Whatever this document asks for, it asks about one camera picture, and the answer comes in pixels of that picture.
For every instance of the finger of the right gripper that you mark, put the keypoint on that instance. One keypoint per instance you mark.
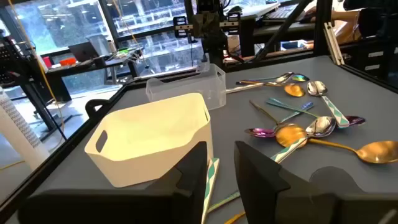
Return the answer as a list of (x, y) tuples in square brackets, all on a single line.
[(202, 29), (214, 29)]

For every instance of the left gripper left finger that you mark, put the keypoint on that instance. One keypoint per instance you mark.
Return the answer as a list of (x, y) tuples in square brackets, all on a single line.
[(174, 202)]

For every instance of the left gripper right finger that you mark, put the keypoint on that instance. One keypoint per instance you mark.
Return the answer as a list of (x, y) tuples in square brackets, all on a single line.
[(267, 193)]

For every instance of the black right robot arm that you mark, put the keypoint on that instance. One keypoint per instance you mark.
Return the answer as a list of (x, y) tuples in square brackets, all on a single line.
[(214, 49)]

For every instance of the person's forearm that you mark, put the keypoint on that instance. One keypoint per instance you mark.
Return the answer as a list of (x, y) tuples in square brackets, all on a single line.
[(345, 25)]

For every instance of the white plastic bin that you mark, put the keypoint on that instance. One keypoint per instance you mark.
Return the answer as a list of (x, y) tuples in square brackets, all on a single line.
[(140, 161)]

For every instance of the clear plastic bin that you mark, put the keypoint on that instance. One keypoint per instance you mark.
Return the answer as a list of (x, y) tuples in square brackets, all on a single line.
[(186, 90)]

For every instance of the black keyboard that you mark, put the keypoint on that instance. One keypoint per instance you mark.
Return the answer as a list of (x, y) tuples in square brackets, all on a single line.
[(281, 13)]

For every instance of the dark grey laptop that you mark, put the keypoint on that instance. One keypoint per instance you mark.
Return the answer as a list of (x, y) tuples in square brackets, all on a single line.
[(82, 51)]

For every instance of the orange bowl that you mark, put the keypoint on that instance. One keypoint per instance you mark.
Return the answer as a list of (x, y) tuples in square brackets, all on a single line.
[(67, 61)]

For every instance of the blue-grey table mat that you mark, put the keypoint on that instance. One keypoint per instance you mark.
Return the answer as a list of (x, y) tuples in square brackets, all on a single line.
[(357, 93)]

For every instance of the red cup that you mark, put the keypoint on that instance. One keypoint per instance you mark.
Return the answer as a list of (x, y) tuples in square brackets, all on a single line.
[(47, 62)]

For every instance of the black drawer cabinet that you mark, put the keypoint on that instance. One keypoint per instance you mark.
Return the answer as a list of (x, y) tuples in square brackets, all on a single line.
[(373, 62)]

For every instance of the white tower fan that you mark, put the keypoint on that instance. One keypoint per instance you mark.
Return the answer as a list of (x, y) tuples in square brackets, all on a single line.
[(18, 130)]

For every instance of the glass window wall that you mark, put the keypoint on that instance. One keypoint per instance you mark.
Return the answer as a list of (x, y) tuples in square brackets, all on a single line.
[(62, 25)]

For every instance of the black frame clamp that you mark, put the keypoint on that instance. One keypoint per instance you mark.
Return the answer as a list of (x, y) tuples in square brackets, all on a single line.
[(88, 109)]

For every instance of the black aluminium table frame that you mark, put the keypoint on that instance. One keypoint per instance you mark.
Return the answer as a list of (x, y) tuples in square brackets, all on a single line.
[(62, 148)]

